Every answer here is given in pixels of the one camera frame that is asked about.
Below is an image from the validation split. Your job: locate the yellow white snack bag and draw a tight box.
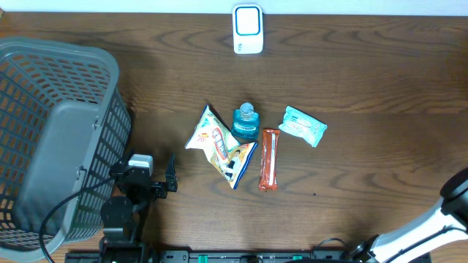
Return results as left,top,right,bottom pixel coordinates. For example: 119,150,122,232
185,105,257,189

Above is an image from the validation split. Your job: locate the blue mouthwash bottle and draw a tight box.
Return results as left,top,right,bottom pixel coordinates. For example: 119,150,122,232
231,102,260,140

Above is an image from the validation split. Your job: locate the red snack bar wrapper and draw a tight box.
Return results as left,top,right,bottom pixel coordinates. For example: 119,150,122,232
259,129,280,191

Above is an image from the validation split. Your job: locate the teal wet wipes pack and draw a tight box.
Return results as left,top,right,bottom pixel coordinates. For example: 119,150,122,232
279,106,328,148

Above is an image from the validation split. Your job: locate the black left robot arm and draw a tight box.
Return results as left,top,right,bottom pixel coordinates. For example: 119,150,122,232
99,153,178,263

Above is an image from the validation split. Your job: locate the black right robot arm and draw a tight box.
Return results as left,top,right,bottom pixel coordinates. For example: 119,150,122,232
345,169,467,263

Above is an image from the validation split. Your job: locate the white barcode scanner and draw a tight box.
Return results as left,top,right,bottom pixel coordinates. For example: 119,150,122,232
232,4,264,55

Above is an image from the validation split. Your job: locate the grey plastic shopping basket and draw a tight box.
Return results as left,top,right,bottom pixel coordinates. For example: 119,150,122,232
1,37,131,262

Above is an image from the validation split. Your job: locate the black left camera cable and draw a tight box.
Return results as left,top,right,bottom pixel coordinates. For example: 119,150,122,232
38,177,116,263

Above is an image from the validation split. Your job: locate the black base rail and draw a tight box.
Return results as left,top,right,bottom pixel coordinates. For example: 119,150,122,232
64,250,432,263

